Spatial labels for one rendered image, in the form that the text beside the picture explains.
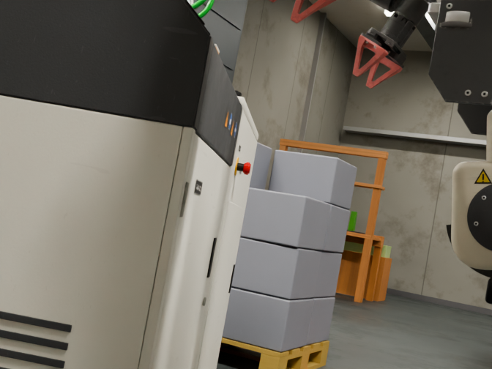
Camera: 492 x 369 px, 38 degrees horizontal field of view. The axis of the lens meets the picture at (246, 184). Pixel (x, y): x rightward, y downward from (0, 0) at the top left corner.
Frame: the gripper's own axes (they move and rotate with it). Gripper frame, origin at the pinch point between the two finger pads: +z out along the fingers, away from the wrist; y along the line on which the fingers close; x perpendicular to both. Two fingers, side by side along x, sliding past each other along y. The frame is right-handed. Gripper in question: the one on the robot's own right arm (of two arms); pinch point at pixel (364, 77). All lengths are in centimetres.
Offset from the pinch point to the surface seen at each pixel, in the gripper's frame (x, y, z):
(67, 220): -9, 49, 49
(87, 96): -19, 49, 30
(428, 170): -211, -900, 6
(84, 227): -6, 47, 48
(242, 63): -362, -546, 26
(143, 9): -21, 46, 13
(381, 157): -194, -635, 24
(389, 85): -337, -900, -67
